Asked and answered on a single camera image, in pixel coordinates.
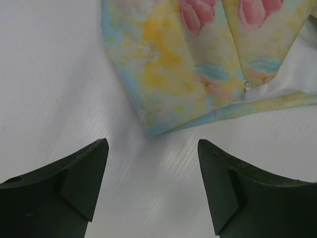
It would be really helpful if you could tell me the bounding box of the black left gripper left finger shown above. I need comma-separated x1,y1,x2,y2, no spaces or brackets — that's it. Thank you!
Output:
0,138,108,238

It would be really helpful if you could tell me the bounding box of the pastel floral skirt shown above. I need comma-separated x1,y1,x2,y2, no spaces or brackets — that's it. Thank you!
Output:
101,0,317,136

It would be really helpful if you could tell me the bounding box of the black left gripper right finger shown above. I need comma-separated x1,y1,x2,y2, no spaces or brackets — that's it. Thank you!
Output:
198,139,317,238

